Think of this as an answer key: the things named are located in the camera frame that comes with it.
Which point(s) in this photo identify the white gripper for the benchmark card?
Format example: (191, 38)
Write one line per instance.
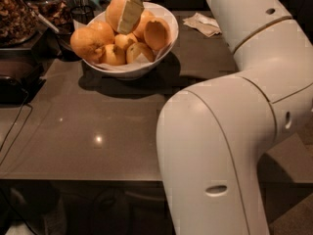
(132, 12)

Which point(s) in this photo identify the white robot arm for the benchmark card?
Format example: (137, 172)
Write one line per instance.
(211, 135)

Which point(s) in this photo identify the hidden small orange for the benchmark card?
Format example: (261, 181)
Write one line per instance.
(124, 41)

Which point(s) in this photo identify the large left orange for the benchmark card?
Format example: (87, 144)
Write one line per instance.
(86, 44)

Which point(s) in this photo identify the white ceramic bowl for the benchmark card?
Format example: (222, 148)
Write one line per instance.
(136, 70)

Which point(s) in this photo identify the small dark bowl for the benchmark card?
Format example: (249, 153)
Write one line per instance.
(63, 38)

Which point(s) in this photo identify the folded paper napkins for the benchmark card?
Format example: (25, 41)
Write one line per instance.
(205, 25)

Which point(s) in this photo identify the glass jar of nuts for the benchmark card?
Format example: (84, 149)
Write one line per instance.
(17, 23)

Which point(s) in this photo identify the black appliance on left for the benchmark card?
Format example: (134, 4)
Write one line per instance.
(20, 76)

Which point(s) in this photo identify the black wire cup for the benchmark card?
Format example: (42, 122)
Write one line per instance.
(82, 14)

